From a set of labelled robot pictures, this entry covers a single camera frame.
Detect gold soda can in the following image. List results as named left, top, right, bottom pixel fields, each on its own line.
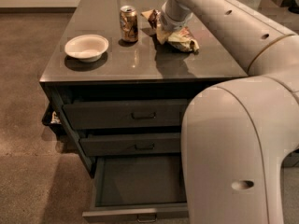
left=120, top=6, right=138, bottom=43

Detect white bowl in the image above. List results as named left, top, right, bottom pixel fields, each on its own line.
left=64, top=35, right=109, bottom=63

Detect dark grey drawer cabinet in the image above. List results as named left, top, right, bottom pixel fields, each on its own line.
left=39, top=0, right=299, bottom=224

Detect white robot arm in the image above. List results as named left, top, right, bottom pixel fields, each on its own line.
left=163, top=0, right=299, bottom=224

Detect brown chip bag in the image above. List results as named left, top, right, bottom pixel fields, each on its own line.
left=141, top=9, right=199, bottom=53

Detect open bottom left drawer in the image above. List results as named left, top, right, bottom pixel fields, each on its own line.
left=82, top=155, right=188, bottom=224

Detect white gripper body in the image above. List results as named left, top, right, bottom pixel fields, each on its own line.
left=160, top=0, right=192, bottom=32

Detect black bin beside cabinet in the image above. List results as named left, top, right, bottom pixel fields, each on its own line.
left=42, top=104, right=64, bottom=136

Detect top left drawer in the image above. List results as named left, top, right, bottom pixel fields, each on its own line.
left=63, top=99, right=187, bottom=130

